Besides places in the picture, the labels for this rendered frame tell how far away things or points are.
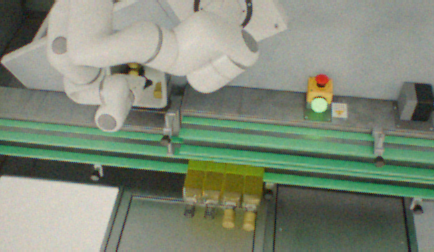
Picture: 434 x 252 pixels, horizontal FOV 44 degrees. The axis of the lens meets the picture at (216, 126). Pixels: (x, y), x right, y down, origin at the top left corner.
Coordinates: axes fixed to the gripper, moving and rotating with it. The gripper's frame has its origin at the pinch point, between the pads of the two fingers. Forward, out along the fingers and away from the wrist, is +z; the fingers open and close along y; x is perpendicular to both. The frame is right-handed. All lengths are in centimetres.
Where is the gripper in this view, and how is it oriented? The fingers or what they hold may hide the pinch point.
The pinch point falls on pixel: (134, 72)
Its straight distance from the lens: 164.5
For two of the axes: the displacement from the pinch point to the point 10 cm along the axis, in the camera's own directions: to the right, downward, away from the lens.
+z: 1.1, -5.3, 8.4
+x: 0.7, -8.4, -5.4
